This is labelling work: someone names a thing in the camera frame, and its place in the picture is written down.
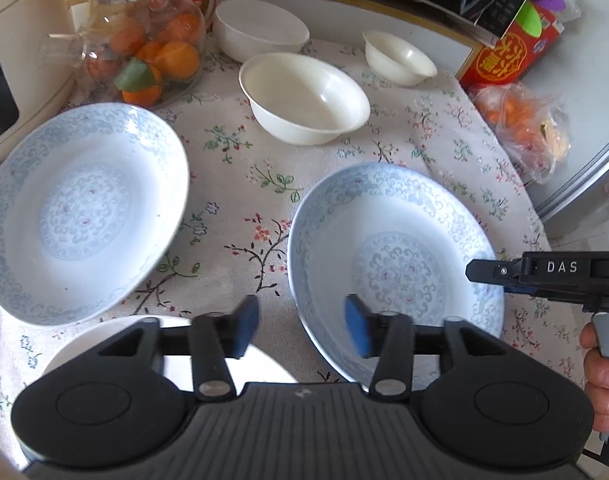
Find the cream bowl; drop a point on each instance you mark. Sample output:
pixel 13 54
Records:
pixel 301 100
pixel 397 61

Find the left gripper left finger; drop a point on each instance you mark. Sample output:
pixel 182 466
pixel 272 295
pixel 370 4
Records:
pixel 216 337

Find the white Changhong air fryer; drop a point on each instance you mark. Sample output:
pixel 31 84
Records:
pixel 31 90

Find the white bowl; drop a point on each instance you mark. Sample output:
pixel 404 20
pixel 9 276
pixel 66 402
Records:
pixel 244 28

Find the blue patterned plate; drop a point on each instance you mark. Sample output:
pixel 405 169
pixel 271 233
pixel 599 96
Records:
pixel 89 203
pixel 400 242

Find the plastic bag of oranges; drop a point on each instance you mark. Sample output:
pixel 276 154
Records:
pixel 533 130

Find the grey refrigerator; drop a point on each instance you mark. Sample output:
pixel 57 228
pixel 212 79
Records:
pixel 564 202

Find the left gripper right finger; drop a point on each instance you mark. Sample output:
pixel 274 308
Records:
pixel 390 339

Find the person's right hand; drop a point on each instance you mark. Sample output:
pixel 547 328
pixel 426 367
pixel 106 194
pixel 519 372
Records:
pixel 596 371

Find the red gift box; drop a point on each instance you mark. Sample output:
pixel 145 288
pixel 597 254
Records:
pixel 535 30

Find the floral tablecloth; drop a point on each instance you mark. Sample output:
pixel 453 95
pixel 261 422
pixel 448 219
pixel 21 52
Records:
pixel 246 188

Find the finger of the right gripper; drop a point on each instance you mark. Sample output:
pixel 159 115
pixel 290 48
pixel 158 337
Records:
pixel 494 272

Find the glass jar with tangerines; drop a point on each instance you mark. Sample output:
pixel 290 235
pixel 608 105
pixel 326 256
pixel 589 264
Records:
pixel 141 52

